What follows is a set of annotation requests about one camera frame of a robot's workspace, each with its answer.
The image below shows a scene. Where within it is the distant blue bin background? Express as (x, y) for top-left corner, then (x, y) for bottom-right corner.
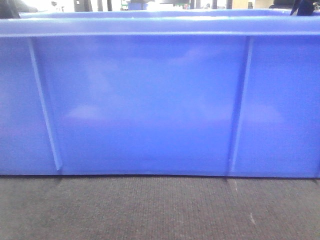
(127, 2), (154, 11)

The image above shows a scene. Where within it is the dark object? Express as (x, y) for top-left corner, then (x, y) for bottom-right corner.
(0, 0), (38, 19)
(290, 0), (320, 16)

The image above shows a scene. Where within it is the large blue plastic bin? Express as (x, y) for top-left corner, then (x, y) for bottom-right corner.
(0, 9), (320, 178)

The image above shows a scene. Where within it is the dark object top left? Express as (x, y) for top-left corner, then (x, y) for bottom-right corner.
(0, 0), (38, 19)

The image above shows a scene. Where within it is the dark object top right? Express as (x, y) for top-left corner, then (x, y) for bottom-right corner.
(290, 0), (320, 16)

